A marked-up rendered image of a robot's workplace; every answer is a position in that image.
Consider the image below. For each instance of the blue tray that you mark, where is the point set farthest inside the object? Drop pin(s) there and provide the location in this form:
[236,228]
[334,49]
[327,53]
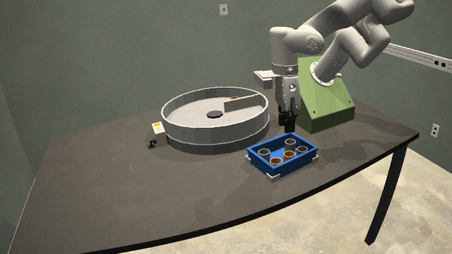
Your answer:
[277,148]

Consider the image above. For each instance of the grey metal bushing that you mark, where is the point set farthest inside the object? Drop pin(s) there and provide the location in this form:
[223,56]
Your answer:
[301,149]
[290,145]
[265,153]

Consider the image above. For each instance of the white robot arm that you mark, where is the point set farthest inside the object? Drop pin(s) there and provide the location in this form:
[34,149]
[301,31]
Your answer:
[368,17]

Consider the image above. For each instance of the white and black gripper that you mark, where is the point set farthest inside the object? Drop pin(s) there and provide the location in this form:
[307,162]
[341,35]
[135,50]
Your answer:
[287,95]

